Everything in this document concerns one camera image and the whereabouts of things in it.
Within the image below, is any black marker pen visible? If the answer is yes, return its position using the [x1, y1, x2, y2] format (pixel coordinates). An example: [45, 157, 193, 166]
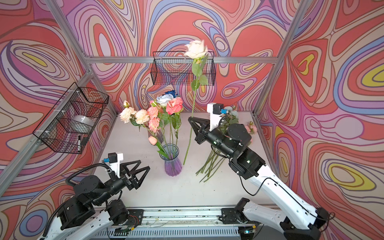
[77, 135, 82, 154]

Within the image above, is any blue rose stem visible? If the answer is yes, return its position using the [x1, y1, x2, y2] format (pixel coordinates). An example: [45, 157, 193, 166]
[165, 90, 178, 98]

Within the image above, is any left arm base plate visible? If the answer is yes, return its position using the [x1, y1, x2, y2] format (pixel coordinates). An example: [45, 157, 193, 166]
[119, 209, 144, 227]

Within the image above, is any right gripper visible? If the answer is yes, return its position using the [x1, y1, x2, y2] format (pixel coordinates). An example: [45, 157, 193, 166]
[188, 116, 235, 158]

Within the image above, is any purple-blue glass vase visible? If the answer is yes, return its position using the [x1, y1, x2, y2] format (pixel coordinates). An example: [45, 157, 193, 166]
[158, 144, 183, 177]

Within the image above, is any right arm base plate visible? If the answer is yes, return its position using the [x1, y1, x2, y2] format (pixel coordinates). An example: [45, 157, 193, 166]
[218, 208, 258, 225]

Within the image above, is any large pink rose stem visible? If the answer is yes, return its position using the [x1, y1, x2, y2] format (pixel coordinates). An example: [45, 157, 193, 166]
[166, 97, 184, 145]

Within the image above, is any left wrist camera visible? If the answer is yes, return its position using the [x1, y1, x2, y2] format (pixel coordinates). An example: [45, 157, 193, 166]
[103, 153, 124, 177]

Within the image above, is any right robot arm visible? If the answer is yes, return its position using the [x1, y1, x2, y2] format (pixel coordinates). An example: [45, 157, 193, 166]
[188, 117, 330, 240]

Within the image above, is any back wire basket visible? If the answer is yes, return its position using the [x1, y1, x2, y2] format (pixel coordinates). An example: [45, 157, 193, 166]
[150, 50, 217, 87]

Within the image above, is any bunch of artificial flowers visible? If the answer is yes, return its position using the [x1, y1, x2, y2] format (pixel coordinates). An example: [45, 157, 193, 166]
[196, 106, 265, 183]

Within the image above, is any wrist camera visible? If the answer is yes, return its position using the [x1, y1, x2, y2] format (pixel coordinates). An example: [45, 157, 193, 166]
[207, 103, 227, 131]
[103, 153, 124, 177]

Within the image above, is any wire basket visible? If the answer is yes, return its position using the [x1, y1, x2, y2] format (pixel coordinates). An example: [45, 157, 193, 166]
[33, 83, 109, 154]
[150, 50, 217, 87]

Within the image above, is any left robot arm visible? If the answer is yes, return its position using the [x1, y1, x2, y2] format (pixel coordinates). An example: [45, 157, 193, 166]
[40, 160, 151, 240]

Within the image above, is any left wire basket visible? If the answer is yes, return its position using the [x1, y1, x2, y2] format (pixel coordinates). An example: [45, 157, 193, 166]
[33, 83, 109, 154]

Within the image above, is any red-grey glass vase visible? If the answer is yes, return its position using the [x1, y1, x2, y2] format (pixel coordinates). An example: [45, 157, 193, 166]
[147, 129, 164, 144]

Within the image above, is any peach peony stem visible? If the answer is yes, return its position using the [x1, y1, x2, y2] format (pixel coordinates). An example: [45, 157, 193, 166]
[119, 100, 164, 151]

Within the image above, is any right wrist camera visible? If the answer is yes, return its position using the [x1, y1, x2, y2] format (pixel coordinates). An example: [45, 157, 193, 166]
[207, 103, 227, 131]

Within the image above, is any single pink bud stem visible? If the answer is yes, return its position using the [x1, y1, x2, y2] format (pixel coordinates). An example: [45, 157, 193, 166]
[149, 136, 169, 160]

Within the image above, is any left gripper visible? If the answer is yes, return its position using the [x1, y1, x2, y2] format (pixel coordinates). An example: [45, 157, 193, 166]
[90, 160, 148, 209]

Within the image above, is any pink carnation stem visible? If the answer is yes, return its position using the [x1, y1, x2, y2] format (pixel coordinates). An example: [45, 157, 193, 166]
[147, 101, 170, 132]

